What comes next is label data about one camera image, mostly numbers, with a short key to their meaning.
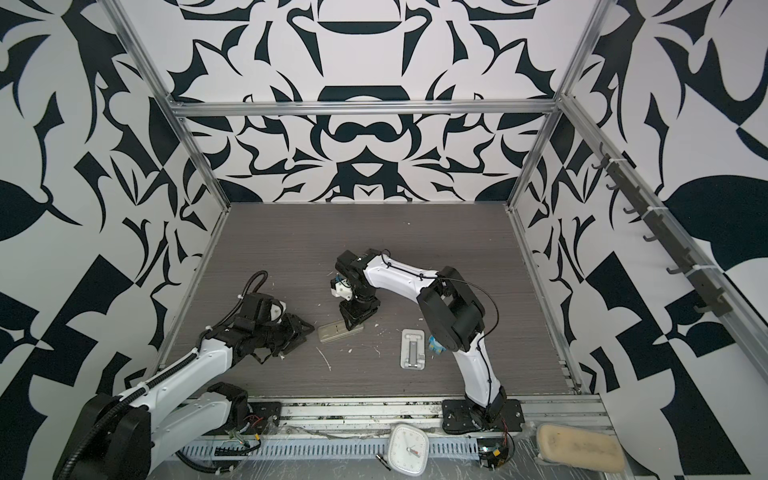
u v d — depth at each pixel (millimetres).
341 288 831
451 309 519
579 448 673
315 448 649
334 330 870
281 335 746
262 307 689
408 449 674
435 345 848
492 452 708
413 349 830
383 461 682
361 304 779
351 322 794
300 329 764
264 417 730
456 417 742
